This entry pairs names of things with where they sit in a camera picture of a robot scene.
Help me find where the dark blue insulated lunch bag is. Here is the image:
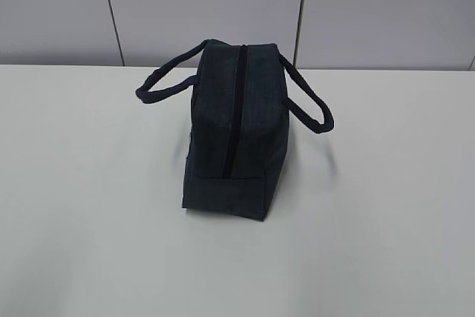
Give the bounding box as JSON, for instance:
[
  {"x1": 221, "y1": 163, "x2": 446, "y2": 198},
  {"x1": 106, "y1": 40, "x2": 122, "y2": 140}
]
[{"x1": 136, "y1": 39, "x2": 334, "y2": 221}]

